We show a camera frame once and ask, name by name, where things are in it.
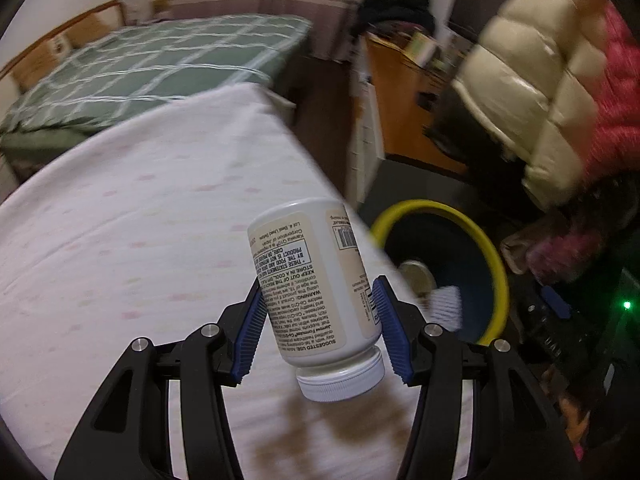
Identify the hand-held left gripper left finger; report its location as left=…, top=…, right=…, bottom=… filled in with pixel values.
left=52, top=277, right=267, bottom=480

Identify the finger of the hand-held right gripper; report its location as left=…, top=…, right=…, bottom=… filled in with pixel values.
left=542, top=285, right=574, bottom=322

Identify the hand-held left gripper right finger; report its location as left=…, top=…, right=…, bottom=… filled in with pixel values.
left=371, top=275, right=583, bottom=480

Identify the green cup with cream lid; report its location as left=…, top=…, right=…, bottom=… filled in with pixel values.
left=399, top=260, right=434, bottom=299

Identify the yellow rim trash bin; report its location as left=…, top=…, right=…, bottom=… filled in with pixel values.
left=370, top=199, right=510, bottom=347

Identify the pink floral garment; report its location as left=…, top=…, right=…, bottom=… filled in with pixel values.
left=530, top=225, right=617, bottom=282

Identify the beige bag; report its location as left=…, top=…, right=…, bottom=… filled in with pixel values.
left=500, top=230, right=542, bottom=274

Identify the table with dotted white cloth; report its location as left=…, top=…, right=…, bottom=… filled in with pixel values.
left=0, top=82, right=432, bottom=480

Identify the dark bag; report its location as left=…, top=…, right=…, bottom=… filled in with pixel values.
left=427, top=85, right=502, bottom=162

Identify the red quilted jacket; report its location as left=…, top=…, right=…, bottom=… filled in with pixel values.
left=530, top=0, right=640, bottom=182

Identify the wooden desk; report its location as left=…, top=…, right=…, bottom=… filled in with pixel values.
left=350, top=32, right=477, bottom=202

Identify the cream puffer jacket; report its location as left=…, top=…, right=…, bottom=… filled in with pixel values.
left=452, top=0, right=614, bottom=212

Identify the green plaid duvet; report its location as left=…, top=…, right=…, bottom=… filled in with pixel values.
left=0, top=14, right=314, bottom=134

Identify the black television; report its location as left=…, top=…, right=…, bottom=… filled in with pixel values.
left=447, top=0, right=532, bottom=42

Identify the dark clothes pile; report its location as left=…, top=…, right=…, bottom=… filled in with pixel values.
left=357, top=0, right=437, bottom=37

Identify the tan pillow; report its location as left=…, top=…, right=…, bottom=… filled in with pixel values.
left=12, top=42, right=56, bottom=89

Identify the wooden bed frame with headboard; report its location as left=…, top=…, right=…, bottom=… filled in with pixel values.
left=0, top=0, right=316, bottom=181

